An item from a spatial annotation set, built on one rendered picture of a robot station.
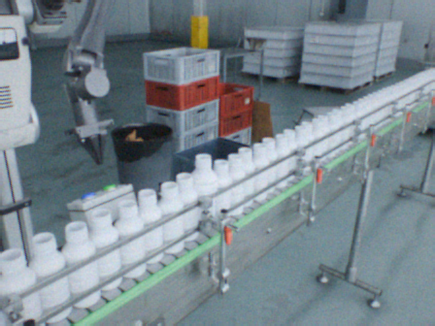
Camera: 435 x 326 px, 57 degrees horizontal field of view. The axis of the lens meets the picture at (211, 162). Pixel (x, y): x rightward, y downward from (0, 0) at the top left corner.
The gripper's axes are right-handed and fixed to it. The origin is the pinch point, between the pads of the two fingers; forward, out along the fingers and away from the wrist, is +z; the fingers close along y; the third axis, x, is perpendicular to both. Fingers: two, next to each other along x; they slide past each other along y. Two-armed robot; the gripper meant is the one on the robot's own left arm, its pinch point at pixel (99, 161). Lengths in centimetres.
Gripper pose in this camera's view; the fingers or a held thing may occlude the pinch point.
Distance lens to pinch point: 100.9
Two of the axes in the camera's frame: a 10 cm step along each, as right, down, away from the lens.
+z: 2.4, 9.6, 1.5
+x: -7.1, 0.6, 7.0
